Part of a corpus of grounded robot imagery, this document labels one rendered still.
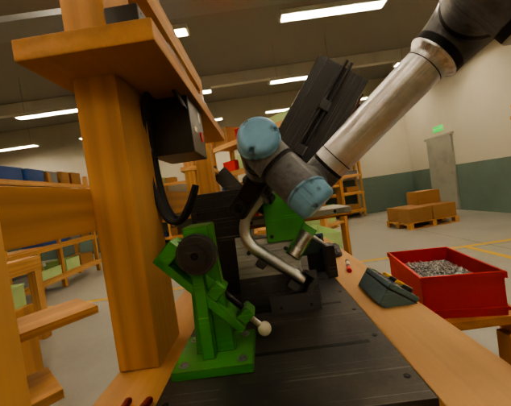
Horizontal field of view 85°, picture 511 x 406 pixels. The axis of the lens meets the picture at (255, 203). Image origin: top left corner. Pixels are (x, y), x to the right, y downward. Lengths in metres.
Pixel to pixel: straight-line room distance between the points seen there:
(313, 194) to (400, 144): 10.72
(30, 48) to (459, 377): 0.87
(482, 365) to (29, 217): 0.73
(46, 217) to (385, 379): 0.60
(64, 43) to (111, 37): 0.08
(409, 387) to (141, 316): 0.50
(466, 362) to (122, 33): 0.78
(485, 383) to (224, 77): 8.11
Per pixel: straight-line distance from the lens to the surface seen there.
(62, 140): 11.87
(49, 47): 0.65
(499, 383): 0.58
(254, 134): 0.47
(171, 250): 0.56
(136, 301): 0.67
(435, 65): 0.61
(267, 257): 0.77
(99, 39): 0.61
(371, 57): 9.10
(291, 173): 0.47
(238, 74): 8.32
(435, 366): 0.59
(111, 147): 0.66
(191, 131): 0.78
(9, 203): 0.52
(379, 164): 10.73
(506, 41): 0.53
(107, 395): 0.69
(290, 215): 0.82
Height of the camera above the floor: 1.21
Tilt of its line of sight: 2 degrees down
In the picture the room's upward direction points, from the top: 8 degrees counter-clockwise
